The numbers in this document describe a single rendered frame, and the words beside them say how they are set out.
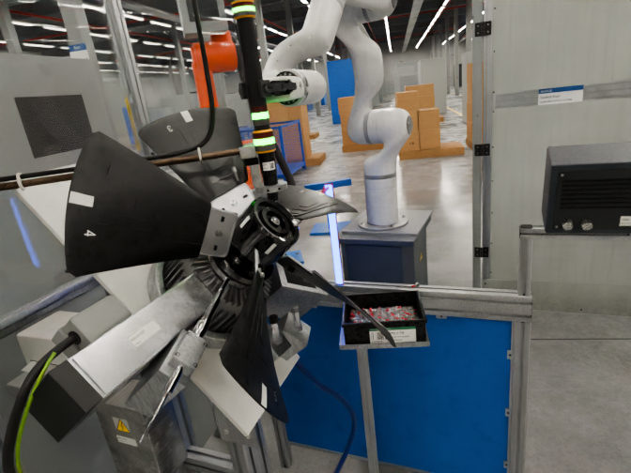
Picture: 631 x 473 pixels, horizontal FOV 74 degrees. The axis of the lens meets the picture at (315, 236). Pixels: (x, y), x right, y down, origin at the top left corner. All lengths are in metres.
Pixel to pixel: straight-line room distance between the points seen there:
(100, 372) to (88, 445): 0.93
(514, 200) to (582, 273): 0.58
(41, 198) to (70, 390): 0.46
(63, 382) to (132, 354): 0.10
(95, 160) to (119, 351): 0.29
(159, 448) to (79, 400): 0.49
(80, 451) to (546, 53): 2.60
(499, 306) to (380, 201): 0.56
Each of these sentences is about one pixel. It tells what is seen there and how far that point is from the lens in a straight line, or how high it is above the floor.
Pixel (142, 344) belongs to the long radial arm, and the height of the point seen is 1.11.
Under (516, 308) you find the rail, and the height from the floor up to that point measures 0.82.
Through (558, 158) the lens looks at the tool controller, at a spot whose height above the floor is 1.24.
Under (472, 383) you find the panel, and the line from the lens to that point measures 1.48.
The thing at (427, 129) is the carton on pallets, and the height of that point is 0.50.
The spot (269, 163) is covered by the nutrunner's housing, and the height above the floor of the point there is 1.32.
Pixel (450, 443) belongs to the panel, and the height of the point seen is 0.28.
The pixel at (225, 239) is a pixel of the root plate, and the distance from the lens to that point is 0.83.
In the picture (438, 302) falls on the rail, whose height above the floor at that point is 0.82.
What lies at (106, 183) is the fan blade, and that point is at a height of 1.36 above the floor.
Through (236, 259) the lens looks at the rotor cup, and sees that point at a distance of 0.86.
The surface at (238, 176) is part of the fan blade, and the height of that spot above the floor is 1.30.
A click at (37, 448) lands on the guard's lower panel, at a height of 0.62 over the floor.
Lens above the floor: 1.45
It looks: 19 degrees down
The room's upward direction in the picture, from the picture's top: 7 degrees counter-clockwise
